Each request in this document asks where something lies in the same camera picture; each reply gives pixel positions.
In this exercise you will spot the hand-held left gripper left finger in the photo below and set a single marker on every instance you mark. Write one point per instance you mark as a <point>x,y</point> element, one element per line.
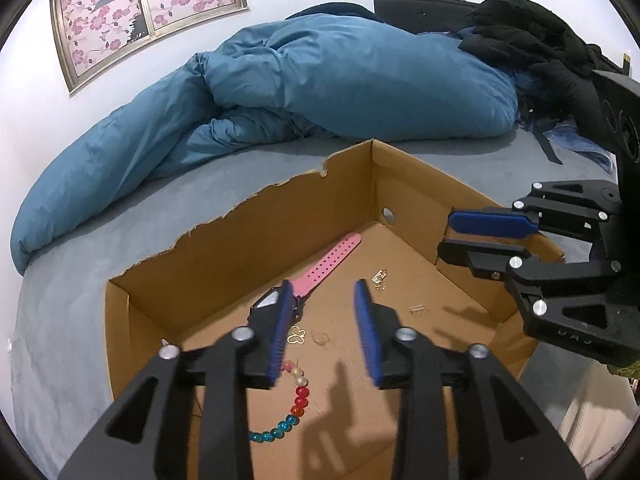
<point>280,330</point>

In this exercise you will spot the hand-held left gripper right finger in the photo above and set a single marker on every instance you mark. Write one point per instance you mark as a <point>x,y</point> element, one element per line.
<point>367,330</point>

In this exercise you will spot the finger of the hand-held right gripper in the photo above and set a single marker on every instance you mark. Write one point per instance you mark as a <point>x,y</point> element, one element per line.
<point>485,222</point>
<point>480,257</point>

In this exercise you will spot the gold outline charm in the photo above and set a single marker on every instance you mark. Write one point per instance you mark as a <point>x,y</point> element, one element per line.
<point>292,338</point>

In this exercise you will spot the brown cardboard box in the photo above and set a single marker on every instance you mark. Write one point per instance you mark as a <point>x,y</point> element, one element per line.
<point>240,255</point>

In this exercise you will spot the blue cloth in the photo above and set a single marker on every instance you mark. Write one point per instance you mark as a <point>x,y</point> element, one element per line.
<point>575,142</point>

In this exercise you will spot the small silver charm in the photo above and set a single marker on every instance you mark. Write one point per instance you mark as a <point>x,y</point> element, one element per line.
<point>380,276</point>

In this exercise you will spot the small clear clip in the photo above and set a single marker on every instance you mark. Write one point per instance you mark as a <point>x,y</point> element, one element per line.
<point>419,309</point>

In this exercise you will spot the black clothing pile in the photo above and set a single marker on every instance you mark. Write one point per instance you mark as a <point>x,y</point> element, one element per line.
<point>525,35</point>

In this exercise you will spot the blue duvet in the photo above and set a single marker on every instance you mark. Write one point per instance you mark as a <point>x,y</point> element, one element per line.
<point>350,85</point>

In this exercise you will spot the black headboard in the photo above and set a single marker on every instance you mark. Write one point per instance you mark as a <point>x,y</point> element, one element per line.
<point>425,10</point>

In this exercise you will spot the dark blue blanket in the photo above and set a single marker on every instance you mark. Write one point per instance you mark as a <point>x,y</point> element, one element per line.
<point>335,11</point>

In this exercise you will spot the floral framed window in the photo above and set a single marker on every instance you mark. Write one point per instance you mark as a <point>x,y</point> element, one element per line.
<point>100,20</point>

